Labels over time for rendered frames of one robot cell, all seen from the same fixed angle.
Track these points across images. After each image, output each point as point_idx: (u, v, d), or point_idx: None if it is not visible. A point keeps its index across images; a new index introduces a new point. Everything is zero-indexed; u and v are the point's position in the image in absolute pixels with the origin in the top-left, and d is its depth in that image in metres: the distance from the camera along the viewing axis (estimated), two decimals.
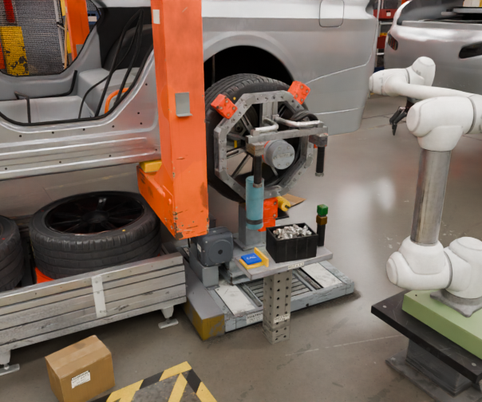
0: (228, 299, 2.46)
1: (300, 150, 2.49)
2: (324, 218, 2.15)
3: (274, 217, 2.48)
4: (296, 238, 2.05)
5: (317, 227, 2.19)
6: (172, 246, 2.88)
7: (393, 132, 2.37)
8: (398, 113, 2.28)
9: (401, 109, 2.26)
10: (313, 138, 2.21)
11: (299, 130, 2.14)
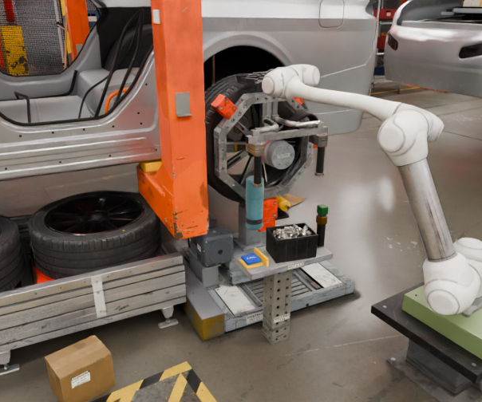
0: (228, 299, 2.46)
1: (300, 150, 2.49)
2: (324, 218, 2.15)
3: (274, 217, 2.48)
4: (296, 238, 2.05)
5: (317, 227, 2.19)
6: (172, 246, 2.88)
7: (240, 80, 2.26)
8: (254, 84, 2.16)
9: (257, 84, 2.14)
10: (313, 138, 2.21)
11: (299, 130, 2.14)
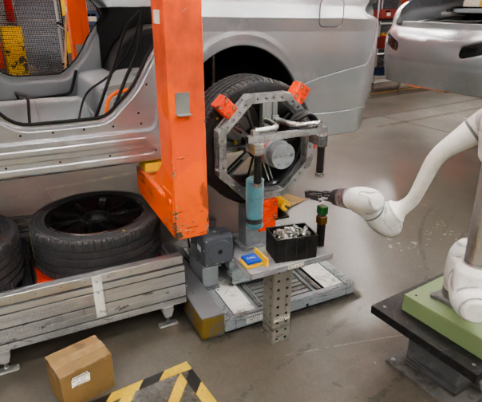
0: (228, 299, 2.46)
1: (300, 150, 2.49)
2: (324, 218, 2.15)
3: (274, 217, 2.48)
4: (296, 238, 2.05)
5: (317, 227, 2.19)
6: (172, 246, 2.88)
7: (312, 191, 2.17)
8: None
9: None
10: (313, 138, 2.21)
11: (299, 130, 2.14)
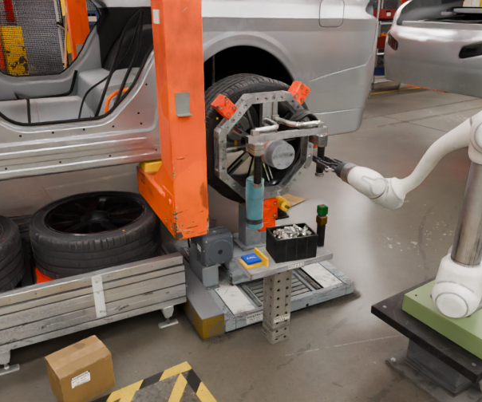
0: (228, 299, 2.46)
1: (300, 150, 2.49)
2: (324, 218, 2.15)
3: (274, 217, 2.48)
4: (296, 238, 2.05)
5: (317, 227, 2.19)
6: (172, 246, 2.88)
7: (314, 161, 2.23)
8: (324, 170, 2.12)
9: (326, 172, 2.10)
10: (313, 138, 2.21)
11: (299, 130, 2.14)
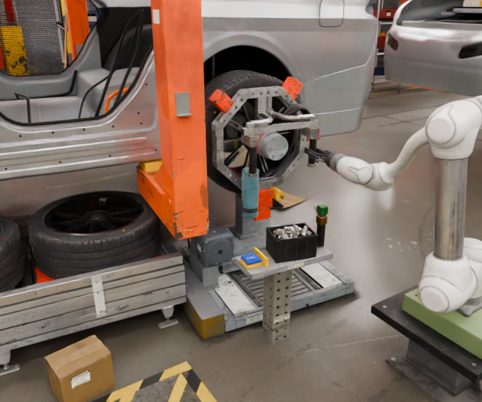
0: (228, 299, 2.46)
1: (294, 143, 2.61)
2: (324, 218, 2.15)
3: (269, 206, 2.61)
4: (296, 238, 2.05)
5: (317, 227, 2.19)
6: (172, 246, 2.88)
7: (306, 153, 2.36)
8: (315, 160, 2.25)
9: (317, 162, 2.23)
10: (305, 131, 2.34)
11: (292, 123, 2.27)
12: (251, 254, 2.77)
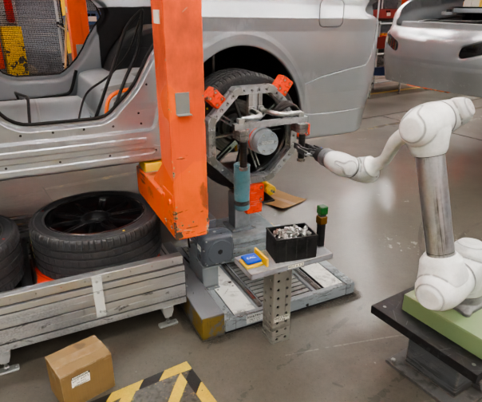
0: (228, 299, 2.46)
1: (285, 139, 2.70)
2: (324, 218, 2.15)
3: (260, 200, 2.69)
4: (296, 238, 2.05)
5: (317, 227, 2.19)
6: (172, 246, 2.88)
7: (295, 147, 2.44)
8: (303, 155, 2.33)
9: (306, 156, 2.31)
10: (294, 126, 2.42)
11: (282, 119, 2.35)
12: (244, 246, 2.85)
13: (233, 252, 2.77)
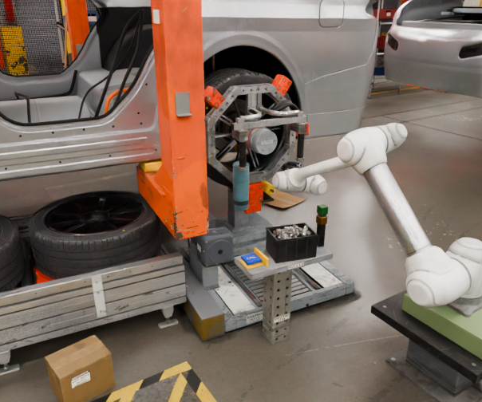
0: (228, 299, 2.46)
1: (284, 139, 2.70)
2: (324, 218, 2.15)
3: (259, 200, 2.70)
4: (296, 238, 2.05)
5: (317, 227, 2.19)
6: (172, 246, 2.88)
7: None
8: None
9: None
10: (294, 126, 2.43)
11: (281, 119, 2.36)
12: (243, 246, 2.86)
13: (232, 251, 2.78)
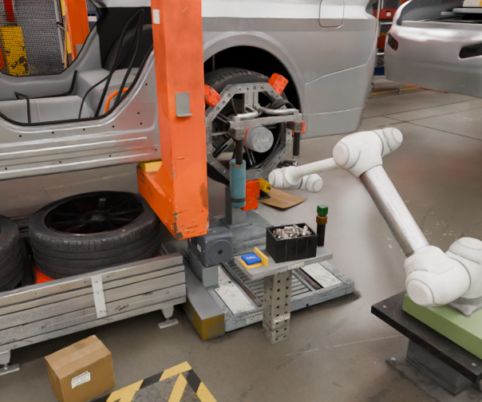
0: (228, 299, 2.46)
1: (280, 136, 2.74)
2: (324, 218, 2.15)
3: (256, 197, 2.73)
4: (296, 238, 2.05)
5: (317, 227, 2.19)
6: (172, 246, 2.88)
7: None
8: None
9: None
10: (290, 124, 2.46)
11: (277, 116, 2.39)
12: (240, 242, 2.89)
13: None
